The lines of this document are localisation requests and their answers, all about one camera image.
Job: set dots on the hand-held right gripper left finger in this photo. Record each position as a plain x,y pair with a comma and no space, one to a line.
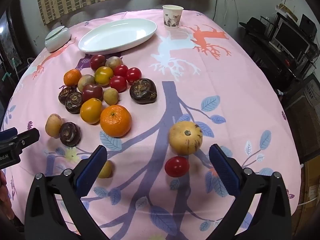
92,172

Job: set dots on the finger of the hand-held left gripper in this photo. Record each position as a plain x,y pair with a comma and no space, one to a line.
7,133
28,136

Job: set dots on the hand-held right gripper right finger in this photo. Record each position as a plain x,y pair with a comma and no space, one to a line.
223,170

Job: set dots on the small tan longan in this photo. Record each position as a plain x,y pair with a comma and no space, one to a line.
110,96
107,169

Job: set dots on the small tan oval fruit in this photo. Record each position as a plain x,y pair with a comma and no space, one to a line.
53,125

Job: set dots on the striped yellow pepino melon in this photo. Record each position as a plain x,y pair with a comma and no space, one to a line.
185,138

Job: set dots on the large mandarin orange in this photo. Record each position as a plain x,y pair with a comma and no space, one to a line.
115,121

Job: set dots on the orange tomato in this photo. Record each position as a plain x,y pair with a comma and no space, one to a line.
91,111

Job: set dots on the small mandarin orange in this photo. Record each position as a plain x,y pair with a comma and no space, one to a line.
72,77

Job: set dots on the dark red tomato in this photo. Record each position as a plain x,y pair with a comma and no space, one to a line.
92,92
98,62

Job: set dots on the tan round fruit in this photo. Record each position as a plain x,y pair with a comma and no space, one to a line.
85,82
113,62

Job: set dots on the large dark water chestnut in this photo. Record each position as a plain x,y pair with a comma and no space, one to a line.
143,91

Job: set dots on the yellow-green tomato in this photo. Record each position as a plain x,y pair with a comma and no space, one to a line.
103,75

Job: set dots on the white oval plate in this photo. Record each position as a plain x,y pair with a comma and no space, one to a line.
117,35

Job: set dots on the person's left hand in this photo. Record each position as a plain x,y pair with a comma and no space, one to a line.
5,192

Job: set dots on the brown cardboard carton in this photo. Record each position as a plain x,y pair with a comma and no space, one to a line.
310,192

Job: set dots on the pink printed tablecloth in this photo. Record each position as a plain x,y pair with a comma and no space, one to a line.
225,80

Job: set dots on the dark wooden cabinet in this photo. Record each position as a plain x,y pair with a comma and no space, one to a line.
7,42

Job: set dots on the white ceramic lidded jar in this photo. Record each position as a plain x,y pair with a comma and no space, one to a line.
57,40

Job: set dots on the black computer desk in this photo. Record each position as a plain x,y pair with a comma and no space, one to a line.
275,63

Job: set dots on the wide brick-pattern curtain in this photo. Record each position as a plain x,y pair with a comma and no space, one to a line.
75,0

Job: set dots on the computer monitor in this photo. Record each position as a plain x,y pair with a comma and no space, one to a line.
291,38

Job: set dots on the black hat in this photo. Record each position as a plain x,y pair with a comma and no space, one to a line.
253,24

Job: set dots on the printed paper cup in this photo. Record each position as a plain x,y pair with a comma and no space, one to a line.
172,15

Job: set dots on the black speaker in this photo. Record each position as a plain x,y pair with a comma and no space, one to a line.
307,25

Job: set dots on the small cardboard box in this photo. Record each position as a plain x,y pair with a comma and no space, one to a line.
287,10

